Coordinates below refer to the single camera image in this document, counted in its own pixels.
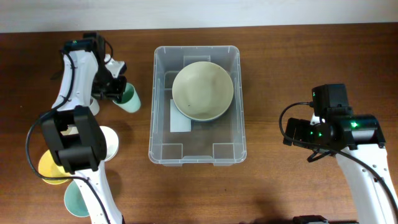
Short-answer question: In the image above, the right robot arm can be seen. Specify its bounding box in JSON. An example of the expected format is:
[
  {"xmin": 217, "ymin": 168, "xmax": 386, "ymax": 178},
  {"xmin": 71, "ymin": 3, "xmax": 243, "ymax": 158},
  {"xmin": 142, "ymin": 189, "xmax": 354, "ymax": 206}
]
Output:
[{"xmin": 279, "ymin": 84, "xmax": 397, "ymax": 223}]

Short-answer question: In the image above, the mint green cup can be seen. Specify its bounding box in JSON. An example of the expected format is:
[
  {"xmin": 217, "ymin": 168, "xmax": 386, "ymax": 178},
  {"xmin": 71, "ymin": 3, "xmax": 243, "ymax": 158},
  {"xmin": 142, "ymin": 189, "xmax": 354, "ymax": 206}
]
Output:
[{"xmin": 113, "ymin": 83, "xmax": 141, "ymax": 113}]

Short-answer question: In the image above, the cream white cup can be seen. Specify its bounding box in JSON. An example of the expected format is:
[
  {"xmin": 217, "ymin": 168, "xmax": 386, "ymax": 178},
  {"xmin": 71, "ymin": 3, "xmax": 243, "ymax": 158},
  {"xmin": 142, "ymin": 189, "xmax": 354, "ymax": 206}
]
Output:
[{"xmin": 60, "ymin": 125, "xmax": 78, "ymax": 136}]

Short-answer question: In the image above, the small yellow bowl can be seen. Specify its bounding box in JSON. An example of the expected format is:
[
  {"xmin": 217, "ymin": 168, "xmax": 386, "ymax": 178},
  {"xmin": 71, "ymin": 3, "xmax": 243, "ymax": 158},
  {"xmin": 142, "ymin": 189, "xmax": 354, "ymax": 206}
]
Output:
[{"xmin": 38, "ymin": 150, "xmax": 70, "ymax": 177}]

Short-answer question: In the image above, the small white bowl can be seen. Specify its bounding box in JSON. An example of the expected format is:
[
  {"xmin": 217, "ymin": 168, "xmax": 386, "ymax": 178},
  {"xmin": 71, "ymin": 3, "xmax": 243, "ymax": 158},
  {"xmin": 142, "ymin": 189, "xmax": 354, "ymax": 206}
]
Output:
[{"xmin": 100, "ymin": 126, "xmax": 119, "ymax": 162}]

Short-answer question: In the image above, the clear plastic storage bin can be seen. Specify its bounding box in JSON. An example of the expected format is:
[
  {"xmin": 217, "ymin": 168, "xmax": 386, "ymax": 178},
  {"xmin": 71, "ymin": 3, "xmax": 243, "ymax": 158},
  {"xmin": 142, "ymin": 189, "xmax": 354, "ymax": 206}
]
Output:
[{"xmin": 149, "ymin": 45, "xmax": 247, "ymax": 166}]

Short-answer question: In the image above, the grey cup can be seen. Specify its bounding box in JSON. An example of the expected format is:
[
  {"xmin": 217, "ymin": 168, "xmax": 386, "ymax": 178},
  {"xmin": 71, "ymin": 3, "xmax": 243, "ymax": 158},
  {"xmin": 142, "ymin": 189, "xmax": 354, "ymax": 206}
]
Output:
[{"xmin": 89, "ymin": 97, "xmax": 100, "ymax": 116}]

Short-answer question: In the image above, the cream white bowl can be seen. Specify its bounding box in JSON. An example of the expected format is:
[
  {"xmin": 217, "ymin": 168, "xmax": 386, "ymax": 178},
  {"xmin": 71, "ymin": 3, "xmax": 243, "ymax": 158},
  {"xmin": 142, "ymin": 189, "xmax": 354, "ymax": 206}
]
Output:
[{"xmin": 172, "ymin": 62, "xmax": 234, "ymax": 119}]

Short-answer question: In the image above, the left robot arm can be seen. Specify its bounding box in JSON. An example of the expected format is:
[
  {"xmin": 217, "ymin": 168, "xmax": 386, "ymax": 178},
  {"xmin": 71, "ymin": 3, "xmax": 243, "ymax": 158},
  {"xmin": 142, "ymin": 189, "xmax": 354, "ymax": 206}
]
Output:
[{"xmin": 37, "ymin": 32, "xmax": 127, "ymax": 223}]

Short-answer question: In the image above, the blue plate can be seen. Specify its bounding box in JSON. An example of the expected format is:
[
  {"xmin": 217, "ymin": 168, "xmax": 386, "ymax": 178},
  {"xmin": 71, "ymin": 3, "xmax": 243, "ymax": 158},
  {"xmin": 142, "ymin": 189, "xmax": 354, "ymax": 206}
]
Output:
[{"xmin": 177, "ymin": 108, "xmax": 228, "ymax": 122}]

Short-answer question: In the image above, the small mint green bowl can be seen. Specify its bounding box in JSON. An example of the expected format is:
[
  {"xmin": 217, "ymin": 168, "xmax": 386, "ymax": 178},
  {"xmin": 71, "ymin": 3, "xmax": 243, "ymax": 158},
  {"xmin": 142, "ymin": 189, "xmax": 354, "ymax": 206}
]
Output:
[{"xmin": 63, "ymin": 181, "xmax": 90, "ymax": 218}]

